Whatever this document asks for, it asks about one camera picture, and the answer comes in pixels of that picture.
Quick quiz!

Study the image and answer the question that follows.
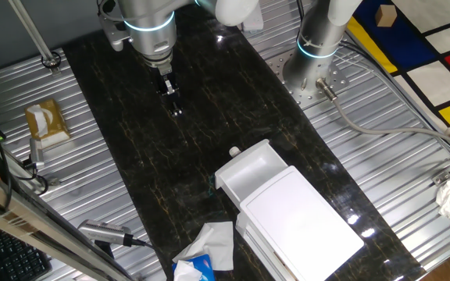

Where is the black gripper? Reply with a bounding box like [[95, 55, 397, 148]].
[[151, 62, 184, 117]]

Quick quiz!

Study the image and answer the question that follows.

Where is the white plastic drawer with knob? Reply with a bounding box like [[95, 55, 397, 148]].
[[214, 139, 289, 205]]

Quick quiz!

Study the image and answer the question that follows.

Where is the white plastic drawer cabinet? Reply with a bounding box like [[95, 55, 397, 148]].
[[235, 165, 366, 281]]

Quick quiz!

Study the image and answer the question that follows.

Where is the black marble pattern mat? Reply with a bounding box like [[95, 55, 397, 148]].
[[61, 0, 427, 281]]

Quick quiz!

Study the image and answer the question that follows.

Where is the white power adapter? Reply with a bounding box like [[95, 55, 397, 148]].
[[242, 5, 265, 33]]

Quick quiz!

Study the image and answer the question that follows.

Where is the brown tissue box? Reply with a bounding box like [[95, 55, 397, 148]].
[[24, 98, 72, 149]]

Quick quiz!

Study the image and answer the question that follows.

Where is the white tissue strip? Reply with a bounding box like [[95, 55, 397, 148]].
[[27, 104, 50, 138]]

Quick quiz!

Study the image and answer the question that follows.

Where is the silver metal pole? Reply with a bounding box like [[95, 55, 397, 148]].
[[8, 0, 62, 76]]

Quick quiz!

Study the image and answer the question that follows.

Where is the flat white tissue sheet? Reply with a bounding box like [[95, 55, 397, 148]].
[[172, 221, 235, 272]]

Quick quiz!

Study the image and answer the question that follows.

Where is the blue tissue pack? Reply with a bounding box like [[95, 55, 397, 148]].
[[171, 254, 216, 281]]

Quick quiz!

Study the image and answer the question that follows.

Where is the crumpled white tissue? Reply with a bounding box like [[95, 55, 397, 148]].
[[173, 260, 203, 281]]

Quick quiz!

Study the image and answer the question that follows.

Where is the black keyboard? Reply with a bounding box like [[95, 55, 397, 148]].
[[0, 224, 53, 281]]

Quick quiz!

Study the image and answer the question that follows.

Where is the small wooden block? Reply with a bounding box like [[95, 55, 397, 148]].
[[374, 4, 398, 28]]

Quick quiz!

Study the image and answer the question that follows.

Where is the colour block pattern mat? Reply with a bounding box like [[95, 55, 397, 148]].
[[345, 0, 450, 130]]

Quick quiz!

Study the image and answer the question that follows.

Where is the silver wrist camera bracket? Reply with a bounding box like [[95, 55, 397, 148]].
[[98, 13, 133, 52]]

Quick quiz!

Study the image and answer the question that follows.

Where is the thin wrist camera cable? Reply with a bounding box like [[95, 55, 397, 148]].
[[96, 0, 117, 20]]

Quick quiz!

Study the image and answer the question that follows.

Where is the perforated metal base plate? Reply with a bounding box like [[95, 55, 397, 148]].
[[266, 50, 350, 110]]

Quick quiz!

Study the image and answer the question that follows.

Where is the small silver camera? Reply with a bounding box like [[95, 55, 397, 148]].
[[28, 137, 46, 172]]

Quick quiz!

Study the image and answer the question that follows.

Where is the black camera cable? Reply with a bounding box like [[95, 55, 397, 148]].
[[130, 237, 156, 251]]

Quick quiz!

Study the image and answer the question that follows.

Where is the large silver camera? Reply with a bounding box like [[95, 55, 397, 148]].
[[77, 218, 134, 258]]

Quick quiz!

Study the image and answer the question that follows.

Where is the gray robot base cable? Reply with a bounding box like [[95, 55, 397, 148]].
[[315, 77, 450, 155]]

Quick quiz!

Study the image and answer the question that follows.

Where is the black cable bundle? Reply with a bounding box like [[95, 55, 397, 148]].
[[0, 91, 50, 214]]

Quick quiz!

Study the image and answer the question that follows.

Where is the aluminium frame beam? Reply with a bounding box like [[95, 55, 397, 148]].
[[0, 159, 133, 281]]

